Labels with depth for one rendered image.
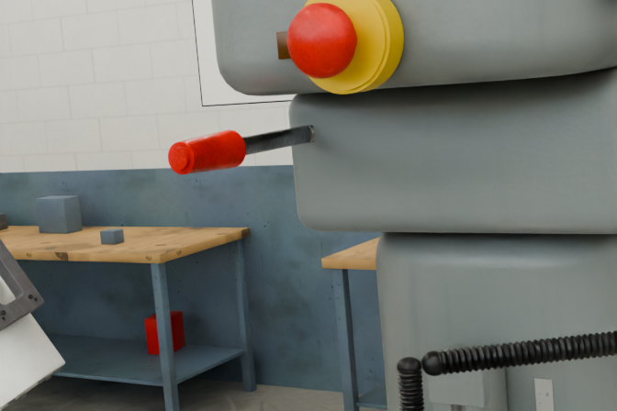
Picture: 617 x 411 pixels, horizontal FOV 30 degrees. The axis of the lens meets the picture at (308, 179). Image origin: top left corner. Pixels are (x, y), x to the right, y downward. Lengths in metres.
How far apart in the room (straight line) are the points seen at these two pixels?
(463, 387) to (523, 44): 0.25
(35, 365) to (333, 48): 0.24
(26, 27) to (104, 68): 0.64
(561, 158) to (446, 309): 0.15
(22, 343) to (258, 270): 5.55
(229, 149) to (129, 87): 5.90
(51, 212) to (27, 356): 6.00
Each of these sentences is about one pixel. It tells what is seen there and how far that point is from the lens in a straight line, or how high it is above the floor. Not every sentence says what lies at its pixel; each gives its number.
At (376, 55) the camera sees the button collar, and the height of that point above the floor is 1.75.
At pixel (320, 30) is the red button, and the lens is 0.60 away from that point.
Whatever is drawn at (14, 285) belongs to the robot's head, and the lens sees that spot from 0.67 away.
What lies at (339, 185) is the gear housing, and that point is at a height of 1.66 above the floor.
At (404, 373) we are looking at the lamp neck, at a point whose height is 1.58.
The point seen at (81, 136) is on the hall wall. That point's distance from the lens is 6.87.
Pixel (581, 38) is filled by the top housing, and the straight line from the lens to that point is 0.63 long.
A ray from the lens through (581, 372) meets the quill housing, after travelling 0.78.
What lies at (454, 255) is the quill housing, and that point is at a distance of 0.79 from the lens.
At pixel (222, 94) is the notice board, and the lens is 6.19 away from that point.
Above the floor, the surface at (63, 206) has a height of 1.03.
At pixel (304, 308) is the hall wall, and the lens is 6.09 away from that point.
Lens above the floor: 1.75
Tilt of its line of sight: 6 degrees down
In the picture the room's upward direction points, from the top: 5 degrees counter-clockwise
